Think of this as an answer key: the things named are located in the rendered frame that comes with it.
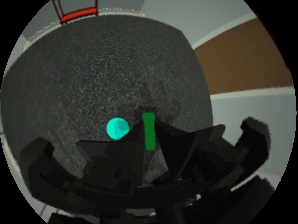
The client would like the green post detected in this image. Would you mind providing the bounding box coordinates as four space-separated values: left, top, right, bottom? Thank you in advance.
142 112 156 151

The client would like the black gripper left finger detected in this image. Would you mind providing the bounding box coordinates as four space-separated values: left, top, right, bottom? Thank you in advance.
76 120 145 186

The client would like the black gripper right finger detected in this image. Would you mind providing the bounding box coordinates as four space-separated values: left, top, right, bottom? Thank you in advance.
154 119 226 181

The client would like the cyan circle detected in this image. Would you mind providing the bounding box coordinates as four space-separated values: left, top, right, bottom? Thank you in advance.
106 119 129 140

